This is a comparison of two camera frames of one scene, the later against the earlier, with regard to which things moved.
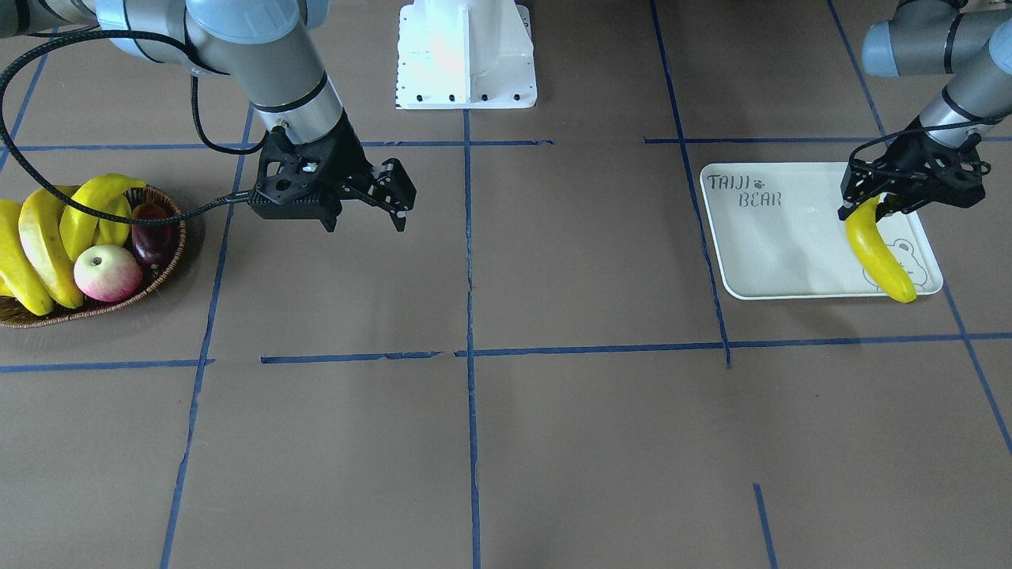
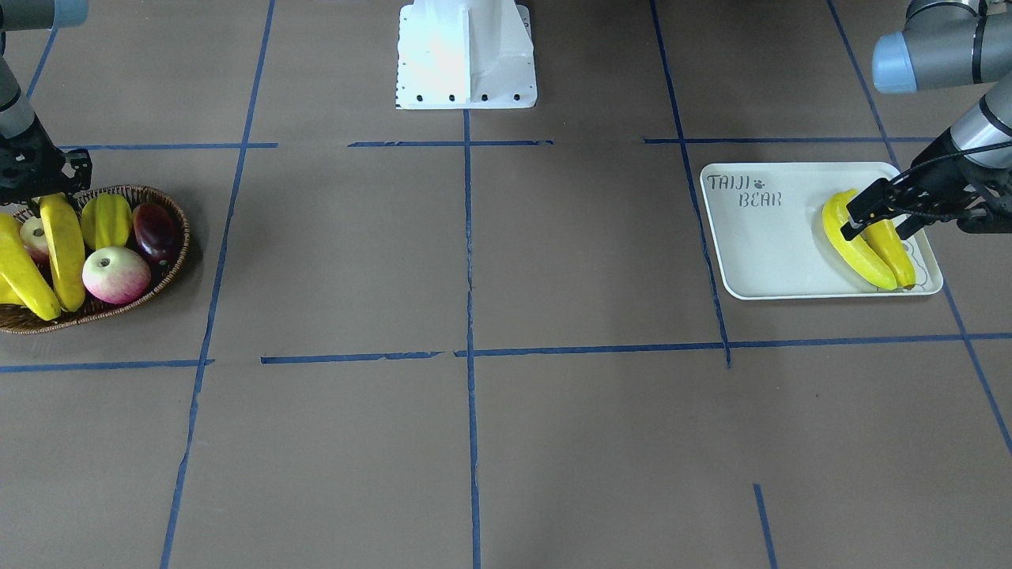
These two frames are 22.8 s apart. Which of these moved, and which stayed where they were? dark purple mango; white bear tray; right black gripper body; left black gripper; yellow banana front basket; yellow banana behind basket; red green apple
Moved: right black gripper body; left black gripper
Stayed: dark purple mango; red green apple; yellow banana behind basket; white bear tray; yellow banana front basket
